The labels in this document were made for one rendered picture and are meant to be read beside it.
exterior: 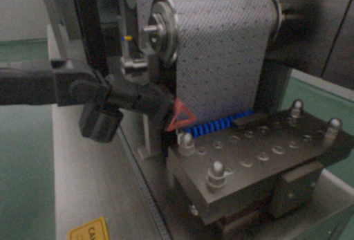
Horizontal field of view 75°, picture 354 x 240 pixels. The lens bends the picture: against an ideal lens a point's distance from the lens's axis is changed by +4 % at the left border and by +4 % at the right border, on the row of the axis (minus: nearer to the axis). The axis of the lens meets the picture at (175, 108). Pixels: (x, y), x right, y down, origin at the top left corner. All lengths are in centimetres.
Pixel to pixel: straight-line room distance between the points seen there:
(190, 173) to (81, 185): 31
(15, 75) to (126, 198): 35
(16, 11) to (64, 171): 547
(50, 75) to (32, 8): 564
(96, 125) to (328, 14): 53
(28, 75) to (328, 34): 57
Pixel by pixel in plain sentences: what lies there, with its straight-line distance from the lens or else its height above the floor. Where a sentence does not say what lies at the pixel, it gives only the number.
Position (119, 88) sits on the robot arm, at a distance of 41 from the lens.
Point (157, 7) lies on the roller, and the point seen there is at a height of 130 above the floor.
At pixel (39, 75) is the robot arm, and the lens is 38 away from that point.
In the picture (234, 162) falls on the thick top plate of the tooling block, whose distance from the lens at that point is 48.
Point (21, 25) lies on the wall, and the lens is 608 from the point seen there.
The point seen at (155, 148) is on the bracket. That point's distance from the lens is 66.
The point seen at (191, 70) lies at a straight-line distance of 48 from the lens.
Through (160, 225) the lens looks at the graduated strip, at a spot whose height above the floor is 90.
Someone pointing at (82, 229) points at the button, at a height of 92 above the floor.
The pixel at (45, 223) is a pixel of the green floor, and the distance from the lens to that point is 181.
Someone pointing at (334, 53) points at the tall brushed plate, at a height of 120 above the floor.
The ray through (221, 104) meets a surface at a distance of 58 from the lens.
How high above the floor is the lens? 136
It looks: 31 degrees down
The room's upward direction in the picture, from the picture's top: straight up
